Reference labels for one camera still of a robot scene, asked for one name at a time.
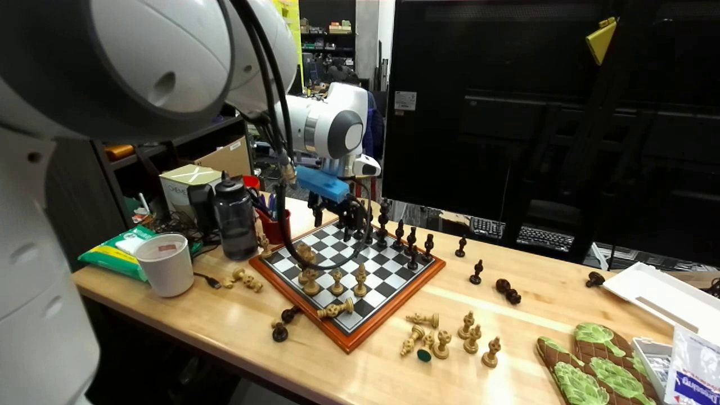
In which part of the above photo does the red pen cup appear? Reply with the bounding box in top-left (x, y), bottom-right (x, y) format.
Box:
top-left (256, 208), bottom-right (294, 248)

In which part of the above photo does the white paper sign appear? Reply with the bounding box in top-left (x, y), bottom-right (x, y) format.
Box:
top-left (391, 91), bottom-right (420, 116)

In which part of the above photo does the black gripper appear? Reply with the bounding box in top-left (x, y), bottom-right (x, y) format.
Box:
top-left (336, 178), bottom-right (379, 243)

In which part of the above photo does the wooden framed chess board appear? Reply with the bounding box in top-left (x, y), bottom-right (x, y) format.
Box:
top-left (248, 221), bottom-right (447, 355)

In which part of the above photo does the plastic bag with blue print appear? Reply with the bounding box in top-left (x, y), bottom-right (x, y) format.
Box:
top-left (664, 324), bottom-right (720, 405)

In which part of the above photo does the clear plastic container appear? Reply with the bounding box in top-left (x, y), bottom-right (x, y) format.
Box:
top-left (630, 335), bottom-right (678, 396)

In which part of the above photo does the green brown oven mitt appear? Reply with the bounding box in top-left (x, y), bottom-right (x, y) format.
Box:
top-left (569, 322), bottom-right (661, 405)
top-left (534, 335), bottom-right (612, 405)

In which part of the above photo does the black power cord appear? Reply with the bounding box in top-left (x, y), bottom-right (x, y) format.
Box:
top-left (192, 271), bottom-right (226, 292)

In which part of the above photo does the yellow triangular tag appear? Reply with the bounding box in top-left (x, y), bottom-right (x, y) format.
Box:
top-left (585, 17), bottom-right (621, 67)

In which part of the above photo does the dark jar with black lid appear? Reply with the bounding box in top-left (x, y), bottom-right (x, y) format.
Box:
top-left (211, 178), bottom-right (261, 264)

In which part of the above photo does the black partition screen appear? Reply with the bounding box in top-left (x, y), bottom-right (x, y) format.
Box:
top-left (383, 0), bottom-right (720, 262)

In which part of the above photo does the dark shelf unit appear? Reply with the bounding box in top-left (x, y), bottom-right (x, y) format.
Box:
top-left (47, 111), bottom-right (255, 262)

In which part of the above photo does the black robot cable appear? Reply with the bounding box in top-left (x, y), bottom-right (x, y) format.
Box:
top-left (227, 0), bottom-right (369, 272)

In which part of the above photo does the green wipes package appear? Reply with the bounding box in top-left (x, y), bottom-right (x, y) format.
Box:
top-left (77, 224), bottom-right (163, 283)

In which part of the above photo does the white Chemex box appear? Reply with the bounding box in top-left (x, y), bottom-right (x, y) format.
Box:
top-left (158, 162), bottom-right (226, 227)

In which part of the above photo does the white flat box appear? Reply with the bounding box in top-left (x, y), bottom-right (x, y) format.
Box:
top-left (600, 262), bottom-right (720, 345)

